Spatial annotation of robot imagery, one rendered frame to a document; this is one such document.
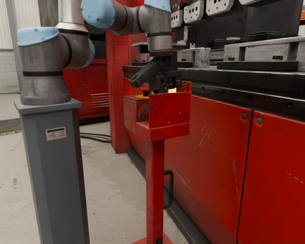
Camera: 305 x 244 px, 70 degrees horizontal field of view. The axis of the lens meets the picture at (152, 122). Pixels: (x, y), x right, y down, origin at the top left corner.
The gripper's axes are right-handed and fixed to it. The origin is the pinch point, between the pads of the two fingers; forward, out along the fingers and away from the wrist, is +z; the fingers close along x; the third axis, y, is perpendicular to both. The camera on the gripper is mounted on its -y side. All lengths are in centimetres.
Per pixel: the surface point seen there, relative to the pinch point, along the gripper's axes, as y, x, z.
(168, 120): 0.7, -4.8, 0.9
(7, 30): -53, 726, -112
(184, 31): 46, 44, -30
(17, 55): -45, 708, -41
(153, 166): -2.4, 2.4, 19.6
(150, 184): -3.5, 3.5, 27.5
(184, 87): 9.5, -1.9, -7.9
